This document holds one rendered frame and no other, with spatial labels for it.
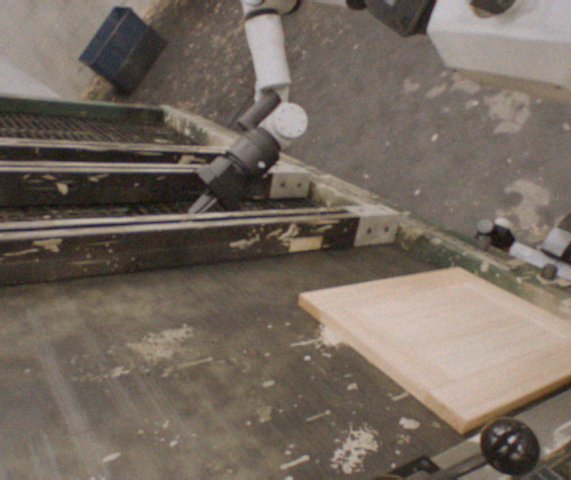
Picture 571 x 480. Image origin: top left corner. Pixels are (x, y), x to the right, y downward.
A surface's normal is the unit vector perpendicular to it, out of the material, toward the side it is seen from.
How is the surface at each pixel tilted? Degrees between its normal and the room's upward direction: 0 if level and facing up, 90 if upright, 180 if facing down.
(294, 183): 90
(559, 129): 0
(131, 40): 90
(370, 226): 90
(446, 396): 58
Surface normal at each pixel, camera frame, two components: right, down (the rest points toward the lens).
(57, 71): 0.55, 0.42
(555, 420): 0.17, -0.92
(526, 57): -0.76, 0.60
